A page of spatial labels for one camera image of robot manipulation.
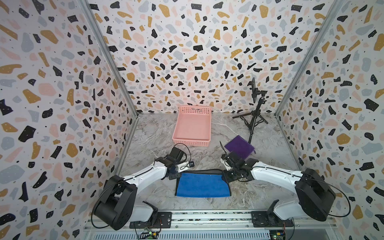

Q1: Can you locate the black tripod with phone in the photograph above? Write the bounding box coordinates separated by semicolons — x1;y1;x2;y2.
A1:
233;78;268;144

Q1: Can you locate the aluminium mounting rail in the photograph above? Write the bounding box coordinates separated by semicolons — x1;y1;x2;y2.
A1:
82;210;343;240

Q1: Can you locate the purple square dishcloth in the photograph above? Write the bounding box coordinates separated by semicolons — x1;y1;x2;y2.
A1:
224;136;255;160

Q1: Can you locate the grey and blue dishcloth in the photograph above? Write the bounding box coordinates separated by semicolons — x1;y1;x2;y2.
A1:
175;169;232;198

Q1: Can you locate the green circuit board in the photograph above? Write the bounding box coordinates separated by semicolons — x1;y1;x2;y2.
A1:
139;230;159;240
270;230;286;240

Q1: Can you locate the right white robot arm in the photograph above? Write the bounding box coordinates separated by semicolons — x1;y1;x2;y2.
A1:
221;152;336;222

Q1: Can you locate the right green circuit board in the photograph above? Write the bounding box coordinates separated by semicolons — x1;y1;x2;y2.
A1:
270;230;286;240

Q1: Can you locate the pink plastic basket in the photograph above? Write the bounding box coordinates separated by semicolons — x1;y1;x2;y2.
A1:
172;105;212;147

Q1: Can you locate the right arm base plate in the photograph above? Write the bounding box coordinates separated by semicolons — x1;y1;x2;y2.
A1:
251;211;294;228

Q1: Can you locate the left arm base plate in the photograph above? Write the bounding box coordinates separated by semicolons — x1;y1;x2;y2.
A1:
130;212;172;229

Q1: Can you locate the left green circuit board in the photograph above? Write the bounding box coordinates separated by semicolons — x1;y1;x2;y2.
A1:
139;230;159;240

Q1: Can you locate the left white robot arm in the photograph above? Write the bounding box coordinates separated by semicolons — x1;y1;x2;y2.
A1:
91;147;195;231

